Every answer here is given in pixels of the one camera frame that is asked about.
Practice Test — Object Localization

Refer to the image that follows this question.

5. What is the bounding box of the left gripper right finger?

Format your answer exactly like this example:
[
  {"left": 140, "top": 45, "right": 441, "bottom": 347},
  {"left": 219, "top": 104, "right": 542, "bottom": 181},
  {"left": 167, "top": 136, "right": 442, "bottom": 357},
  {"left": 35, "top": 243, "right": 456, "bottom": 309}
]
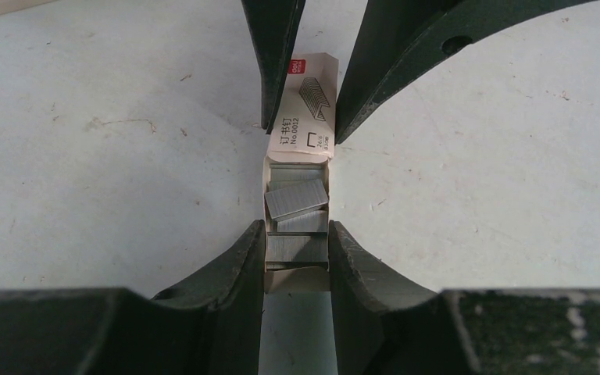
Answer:
[{"left": 328, "top": 221, "right": 600, "bottom": 374}]

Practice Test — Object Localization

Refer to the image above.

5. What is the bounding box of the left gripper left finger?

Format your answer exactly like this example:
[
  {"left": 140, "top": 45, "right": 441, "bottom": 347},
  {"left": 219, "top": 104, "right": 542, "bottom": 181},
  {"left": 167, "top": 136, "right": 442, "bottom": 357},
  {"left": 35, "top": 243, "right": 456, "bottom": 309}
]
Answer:
[{"left": 0, "top": 220, "right": 265, "bottom": 374}]

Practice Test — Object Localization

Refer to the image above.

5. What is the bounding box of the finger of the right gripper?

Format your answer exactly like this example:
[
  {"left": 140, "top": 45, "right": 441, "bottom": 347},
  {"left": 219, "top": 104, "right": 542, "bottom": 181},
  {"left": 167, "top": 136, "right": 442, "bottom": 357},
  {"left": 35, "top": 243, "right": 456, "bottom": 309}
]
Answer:
[
  {"left": 241, "top": 0, "right": 305, "bottom": 134},
  {"left": 335, "top": 0, "right": 580, "bottom": 144}
]

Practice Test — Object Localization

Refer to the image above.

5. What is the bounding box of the white staple box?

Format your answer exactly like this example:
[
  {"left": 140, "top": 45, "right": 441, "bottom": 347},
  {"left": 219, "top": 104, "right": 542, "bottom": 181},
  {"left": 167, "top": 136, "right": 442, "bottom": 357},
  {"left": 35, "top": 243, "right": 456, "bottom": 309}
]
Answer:
[{"left": 266, "top": 53, "right": 339, "bottom": 164}]

